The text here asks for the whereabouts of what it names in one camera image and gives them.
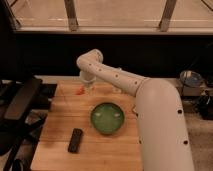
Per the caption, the orange red pepper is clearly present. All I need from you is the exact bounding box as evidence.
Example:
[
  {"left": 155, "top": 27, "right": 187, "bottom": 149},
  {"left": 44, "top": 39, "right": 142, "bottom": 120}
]
[{"left": 75, "top": 87, "right": 86, "bottom": 95}]

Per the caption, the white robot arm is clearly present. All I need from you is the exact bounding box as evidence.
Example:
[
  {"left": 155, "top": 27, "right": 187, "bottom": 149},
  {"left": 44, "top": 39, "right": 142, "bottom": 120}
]
[{"left": 76, "top": 49, "right": 195, "bottom": 171}]

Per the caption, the green bowl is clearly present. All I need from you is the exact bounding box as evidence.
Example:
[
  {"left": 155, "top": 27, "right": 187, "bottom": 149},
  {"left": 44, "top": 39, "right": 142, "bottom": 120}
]
[{"left": 90, "top": 103, "right": 125, "bottom": 135}]

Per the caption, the black remote control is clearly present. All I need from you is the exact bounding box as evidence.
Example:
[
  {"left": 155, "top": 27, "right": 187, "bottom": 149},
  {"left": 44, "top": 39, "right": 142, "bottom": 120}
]
[{"left": 68, "top": 128, "right": 83, "bottom": 153}]

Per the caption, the black office chair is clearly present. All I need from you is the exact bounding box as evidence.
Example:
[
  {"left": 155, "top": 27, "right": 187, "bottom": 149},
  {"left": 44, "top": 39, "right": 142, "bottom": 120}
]
[{"left": 0, "top": 78, "right": 51, "bottom": 171}]

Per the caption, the left metal window strut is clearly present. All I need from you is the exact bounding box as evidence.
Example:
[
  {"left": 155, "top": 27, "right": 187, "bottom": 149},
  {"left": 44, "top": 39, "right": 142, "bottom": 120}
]
[{"left": 64, "top": 0, "right": 78, "bottom": 31}]

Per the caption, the metal window strut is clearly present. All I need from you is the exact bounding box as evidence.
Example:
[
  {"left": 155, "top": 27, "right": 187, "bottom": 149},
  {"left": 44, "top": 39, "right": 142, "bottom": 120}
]
[
  {"left": 64, "top": 0, "right": 78, "bottom": 31},
  {"left": 159, "top": 0, "right": 177, "bottom": 32}
]

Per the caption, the right metal window strut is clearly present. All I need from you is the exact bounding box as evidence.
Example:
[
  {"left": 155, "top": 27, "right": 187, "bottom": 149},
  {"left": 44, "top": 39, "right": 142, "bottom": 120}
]
[{"left": 159, "top": 0, "right": 177, "bottom": 32}]

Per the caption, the metal bowl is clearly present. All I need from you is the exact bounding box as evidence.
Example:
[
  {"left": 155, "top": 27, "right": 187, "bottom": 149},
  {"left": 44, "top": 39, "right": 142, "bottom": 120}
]
[{"left": 180, "top": 70, "right": 204, "bottom": 88}]

